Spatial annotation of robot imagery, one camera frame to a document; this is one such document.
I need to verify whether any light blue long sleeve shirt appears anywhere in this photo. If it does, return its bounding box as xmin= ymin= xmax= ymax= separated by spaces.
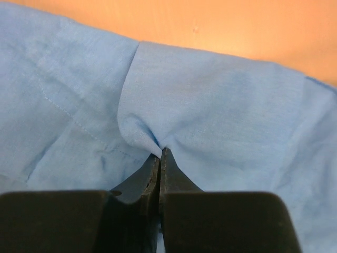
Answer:
xmin=1 ymin=3 xmax=336 ymax=252

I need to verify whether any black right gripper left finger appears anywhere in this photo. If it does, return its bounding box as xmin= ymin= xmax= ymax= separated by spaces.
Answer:
xmin=1 ymin=155 xmax=160 ymax=252

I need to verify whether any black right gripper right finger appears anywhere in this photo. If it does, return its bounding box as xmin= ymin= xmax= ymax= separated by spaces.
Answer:
xmin=159 ymin=148 xmax=301 ymax=252

